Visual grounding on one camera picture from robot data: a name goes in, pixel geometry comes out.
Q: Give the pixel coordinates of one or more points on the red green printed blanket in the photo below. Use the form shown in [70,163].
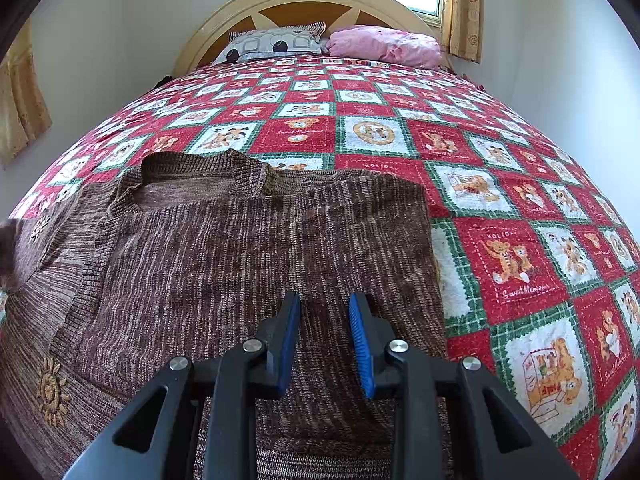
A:
[505,200]

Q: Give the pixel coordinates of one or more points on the brown knit sweater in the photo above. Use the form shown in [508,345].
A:
[210,250]

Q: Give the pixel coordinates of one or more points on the gold patterned curtain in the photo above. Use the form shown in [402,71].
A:
[17,105]
[462,10]

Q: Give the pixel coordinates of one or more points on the pink pillow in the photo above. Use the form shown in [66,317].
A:
[380,45]

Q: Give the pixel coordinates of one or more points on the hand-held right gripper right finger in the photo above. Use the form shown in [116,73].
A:
[361,345]

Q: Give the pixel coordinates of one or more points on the grey patterned pillow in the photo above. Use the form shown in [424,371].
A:
[270,42]

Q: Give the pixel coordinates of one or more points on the dark cloth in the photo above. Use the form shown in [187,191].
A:
[161,81]

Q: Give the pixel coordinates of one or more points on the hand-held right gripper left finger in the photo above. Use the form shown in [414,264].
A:
[289,345]

